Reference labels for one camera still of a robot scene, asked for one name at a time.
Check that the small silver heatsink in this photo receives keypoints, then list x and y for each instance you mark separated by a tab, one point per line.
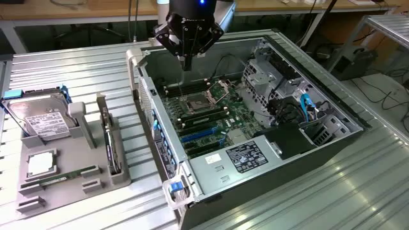
240	136

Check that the black box on floor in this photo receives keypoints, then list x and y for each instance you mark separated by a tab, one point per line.
355	63

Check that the metal disk bay cage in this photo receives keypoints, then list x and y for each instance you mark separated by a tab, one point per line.
265	81

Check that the black RAM slots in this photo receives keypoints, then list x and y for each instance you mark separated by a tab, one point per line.
185	89

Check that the open grey PC case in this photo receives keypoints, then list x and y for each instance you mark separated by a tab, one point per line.
319	79

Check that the black plastic shroud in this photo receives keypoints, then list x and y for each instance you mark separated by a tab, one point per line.
288	141

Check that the metal slat table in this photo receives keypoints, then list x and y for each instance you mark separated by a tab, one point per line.
387	26

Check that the wooden desk with grey legs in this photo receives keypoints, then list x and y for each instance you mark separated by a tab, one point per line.
80	9

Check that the green RAM stick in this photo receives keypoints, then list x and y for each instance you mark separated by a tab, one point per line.
53	178

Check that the metal socket cover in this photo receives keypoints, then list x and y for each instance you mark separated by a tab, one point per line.
220	88

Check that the hard disk in blue caddy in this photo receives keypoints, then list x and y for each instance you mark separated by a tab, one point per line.
41	117

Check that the black chair base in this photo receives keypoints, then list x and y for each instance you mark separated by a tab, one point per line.
89	30

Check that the wooden desk with white frame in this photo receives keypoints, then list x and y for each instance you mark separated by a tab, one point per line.
288	6

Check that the black RAM stick with label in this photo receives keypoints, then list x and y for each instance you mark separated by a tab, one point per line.
201	117

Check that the grey parts rack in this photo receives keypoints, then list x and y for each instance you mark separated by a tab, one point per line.
67	191

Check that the blue expansion slot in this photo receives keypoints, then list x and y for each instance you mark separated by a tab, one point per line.
197	135

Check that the silver power supply with label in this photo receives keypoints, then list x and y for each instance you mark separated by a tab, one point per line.
243	158

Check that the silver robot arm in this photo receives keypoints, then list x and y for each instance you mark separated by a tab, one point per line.
228	14

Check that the CPU socket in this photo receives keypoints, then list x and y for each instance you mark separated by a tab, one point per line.
195	103

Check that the blue case latch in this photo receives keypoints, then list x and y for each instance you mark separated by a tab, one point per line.
176	187

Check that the graphics card with metal bracket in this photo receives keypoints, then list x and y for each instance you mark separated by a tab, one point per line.
109	134

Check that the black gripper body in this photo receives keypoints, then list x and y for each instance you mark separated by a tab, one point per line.
193	12

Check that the silver CPU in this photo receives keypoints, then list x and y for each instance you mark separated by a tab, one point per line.
40	163

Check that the black expansion slot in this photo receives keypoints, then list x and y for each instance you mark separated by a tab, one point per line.
204	147

